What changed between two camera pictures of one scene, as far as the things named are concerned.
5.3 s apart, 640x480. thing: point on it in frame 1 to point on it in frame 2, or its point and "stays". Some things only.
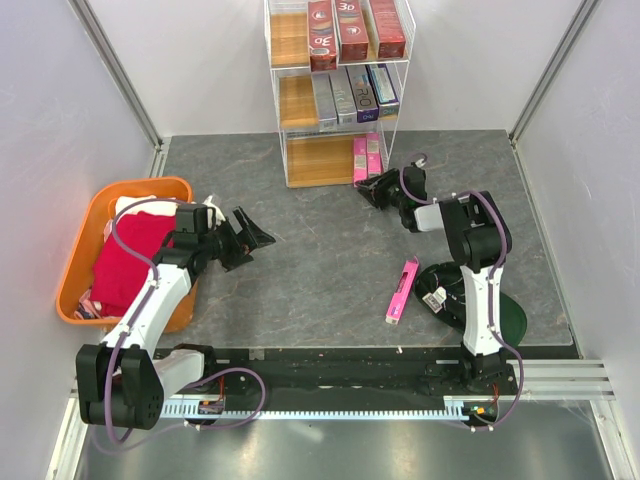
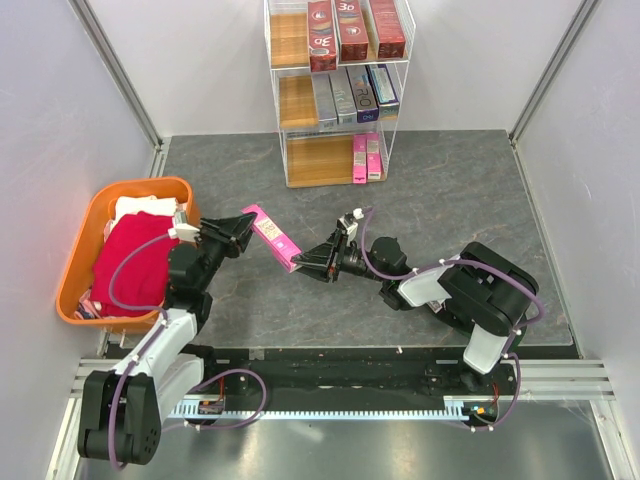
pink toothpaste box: [360, 158] stays
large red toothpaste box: [390, 35] stays
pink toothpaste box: [373, 153] stays
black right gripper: [376, 195] to [325, 259]
